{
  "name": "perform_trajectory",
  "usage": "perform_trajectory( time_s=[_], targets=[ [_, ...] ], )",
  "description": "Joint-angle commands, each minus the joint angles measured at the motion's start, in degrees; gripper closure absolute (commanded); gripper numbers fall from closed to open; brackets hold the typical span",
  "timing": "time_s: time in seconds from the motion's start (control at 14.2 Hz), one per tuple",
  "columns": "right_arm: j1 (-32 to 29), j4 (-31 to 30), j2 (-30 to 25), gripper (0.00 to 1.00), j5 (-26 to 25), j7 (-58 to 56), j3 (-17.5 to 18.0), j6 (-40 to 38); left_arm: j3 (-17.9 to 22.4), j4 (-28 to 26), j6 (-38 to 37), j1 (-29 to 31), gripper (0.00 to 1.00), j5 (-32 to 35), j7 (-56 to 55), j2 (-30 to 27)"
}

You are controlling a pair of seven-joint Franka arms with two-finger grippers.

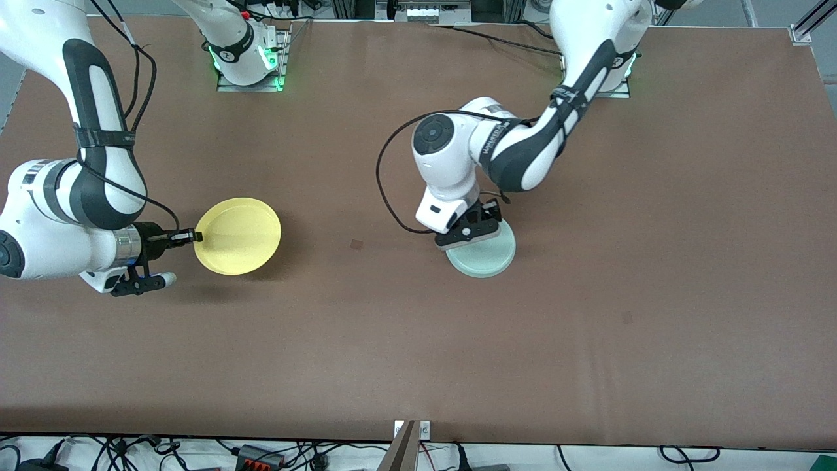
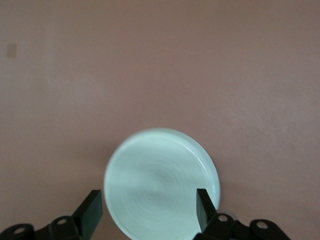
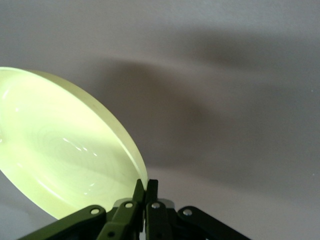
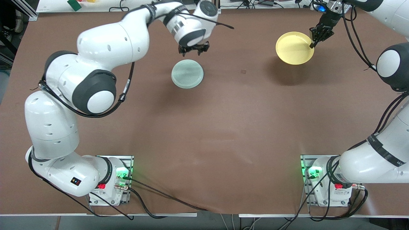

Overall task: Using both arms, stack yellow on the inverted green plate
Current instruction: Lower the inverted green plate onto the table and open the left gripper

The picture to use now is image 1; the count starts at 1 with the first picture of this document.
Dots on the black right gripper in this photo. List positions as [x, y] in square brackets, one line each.
[151, 237]

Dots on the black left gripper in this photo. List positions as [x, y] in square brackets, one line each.
[490, 212]

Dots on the pale green round plate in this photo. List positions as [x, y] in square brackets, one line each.
[487, 258]

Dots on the yellow round plate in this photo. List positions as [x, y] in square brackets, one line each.
[239, 235]

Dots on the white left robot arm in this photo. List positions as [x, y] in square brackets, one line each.
[451, 150]

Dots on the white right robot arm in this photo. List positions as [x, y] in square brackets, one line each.
[52, 242]

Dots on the brown table cloth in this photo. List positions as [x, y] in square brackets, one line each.
[418, 340]

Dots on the white connector block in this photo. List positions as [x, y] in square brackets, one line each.
[431, 13]

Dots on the black orange power strip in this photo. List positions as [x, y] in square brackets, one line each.
[260, 456]

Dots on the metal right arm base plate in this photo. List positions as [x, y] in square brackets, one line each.
[225, 86]

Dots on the small metal edge bracket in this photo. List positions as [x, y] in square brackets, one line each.
[425, 429]

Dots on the aluminium frame corner bracket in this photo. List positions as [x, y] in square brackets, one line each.
[803, 34]

